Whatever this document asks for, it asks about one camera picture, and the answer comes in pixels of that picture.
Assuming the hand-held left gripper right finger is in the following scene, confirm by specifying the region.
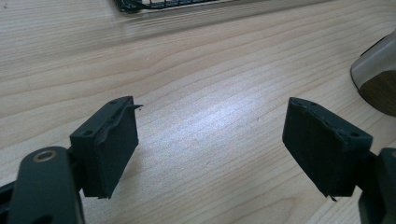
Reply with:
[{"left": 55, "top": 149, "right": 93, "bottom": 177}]
[{"left": 281, "top": 96, "right": 374, "bottom": 203}]

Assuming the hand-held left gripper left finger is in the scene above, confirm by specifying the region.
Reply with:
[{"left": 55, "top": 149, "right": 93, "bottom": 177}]
[{"left": 69, "top": 95, "right": 144, "bottom": 200}]

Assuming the silver metal cup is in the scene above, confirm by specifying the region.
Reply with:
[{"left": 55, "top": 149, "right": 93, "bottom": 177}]
[{"left": 349, "top": 28, "right": 396, "bottom": 118}]

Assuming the black wire mesh basket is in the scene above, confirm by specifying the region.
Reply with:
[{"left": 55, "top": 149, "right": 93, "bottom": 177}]
[{"left": 113, "top": 0, "right": 232, "bottom": 13}]

